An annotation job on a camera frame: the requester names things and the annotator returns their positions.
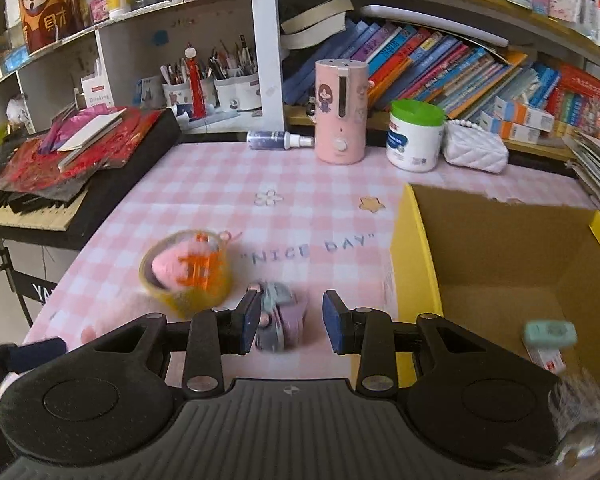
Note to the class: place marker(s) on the black keyboard piano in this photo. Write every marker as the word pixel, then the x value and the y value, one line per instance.
pixel 130 185

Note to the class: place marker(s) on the red doll ornament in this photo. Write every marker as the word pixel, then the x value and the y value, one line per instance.
pixel 196 90

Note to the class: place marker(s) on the pile of red foil decorations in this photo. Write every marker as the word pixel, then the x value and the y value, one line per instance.
pixel 35 165

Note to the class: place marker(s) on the stack of papers and booklets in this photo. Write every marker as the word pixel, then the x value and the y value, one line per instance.
pixel 595 165

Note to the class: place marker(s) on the white shelf unit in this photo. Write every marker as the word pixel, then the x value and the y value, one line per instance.
pixel 267 60

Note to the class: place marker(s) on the yellow tape roll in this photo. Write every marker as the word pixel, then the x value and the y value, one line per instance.
pixel 172 305

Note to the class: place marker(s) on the blue spray bottle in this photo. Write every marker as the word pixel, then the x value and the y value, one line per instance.
pixel 270 140

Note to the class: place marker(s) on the crumpled white plastic bag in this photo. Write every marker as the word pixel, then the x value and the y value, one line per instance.
pixel 20 112

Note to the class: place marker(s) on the white pen holder with pens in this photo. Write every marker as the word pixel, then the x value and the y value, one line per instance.
pixel 235 92
pixel 177 95

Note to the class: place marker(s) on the thick paperback book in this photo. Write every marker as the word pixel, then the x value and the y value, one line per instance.
pixel 315 20

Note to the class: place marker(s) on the white quilted purse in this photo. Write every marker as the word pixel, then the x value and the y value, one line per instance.
pixel 475 150

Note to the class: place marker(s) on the pink checked tablecloth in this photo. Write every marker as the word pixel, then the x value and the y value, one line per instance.
pixel 305 200

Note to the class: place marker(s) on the white card red label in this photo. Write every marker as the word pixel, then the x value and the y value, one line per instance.
pixel 97 95

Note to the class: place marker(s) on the mint green plastic device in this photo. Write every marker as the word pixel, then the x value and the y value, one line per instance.
pixel 550 334

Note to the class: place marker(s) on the white notebook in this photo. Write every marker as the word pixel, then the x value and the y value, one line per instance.
pixel 92 132

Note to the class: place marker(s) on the orange spiky toy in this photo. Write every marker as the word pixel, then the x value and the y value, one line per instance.
pixel 197 270

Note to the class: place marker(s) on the small white red-label box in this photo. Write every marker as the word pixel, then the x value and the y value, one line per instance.
pixel 547 359

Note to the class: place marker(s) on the red boxed book set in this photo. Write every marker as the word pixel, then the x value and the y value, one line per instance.
pixel 577 92

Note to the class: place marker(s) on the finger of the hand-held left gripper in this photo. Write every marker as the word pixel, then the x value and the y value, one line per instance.
pixel 35 354

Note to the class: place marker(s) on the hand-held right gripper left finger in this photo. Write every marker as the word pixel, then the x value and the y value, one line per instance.
pixel 250 322

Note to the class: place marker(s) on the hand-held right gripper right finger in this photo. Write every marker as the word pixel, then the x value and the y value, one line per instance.
pixel 335 325

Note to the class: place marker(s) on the white flat folder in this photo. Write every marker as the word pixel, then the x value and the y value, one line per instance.
pixel 430 22

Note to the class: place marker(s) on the black keyboard stand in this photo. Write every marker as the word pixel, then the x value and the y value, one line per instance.
pixel 37 292

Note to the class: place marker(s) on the yellow cardboard box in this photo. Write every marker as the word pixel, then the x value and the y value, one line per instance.
pixel 505 260

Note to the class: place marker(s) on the row of leaning books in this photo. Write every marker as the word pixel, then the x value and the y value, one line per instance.
pixel 430 65

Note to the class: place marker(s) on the white canister green lid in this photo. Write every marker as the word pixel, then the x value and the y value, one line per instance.
pixel 415 145

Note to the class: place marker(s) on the small pink plush toy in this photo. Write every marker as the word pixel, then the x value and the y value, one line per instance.
pixel 167 265

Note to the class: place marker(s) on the white orange blue carton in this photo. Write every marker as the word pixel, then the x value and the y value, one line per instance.
pixel 517 132
pixel 527 112

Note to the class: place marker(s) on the grey and purple toy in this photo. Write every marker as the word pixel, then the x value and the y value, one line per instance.
pixel 280 320

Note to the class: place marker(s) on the pink humidifier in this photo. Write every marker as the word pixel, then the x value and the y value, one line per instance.
pixel 340 125

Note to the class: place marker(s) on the fortune god paper decoration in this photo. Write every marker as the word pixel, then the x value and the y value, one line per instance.
pixel 45 15

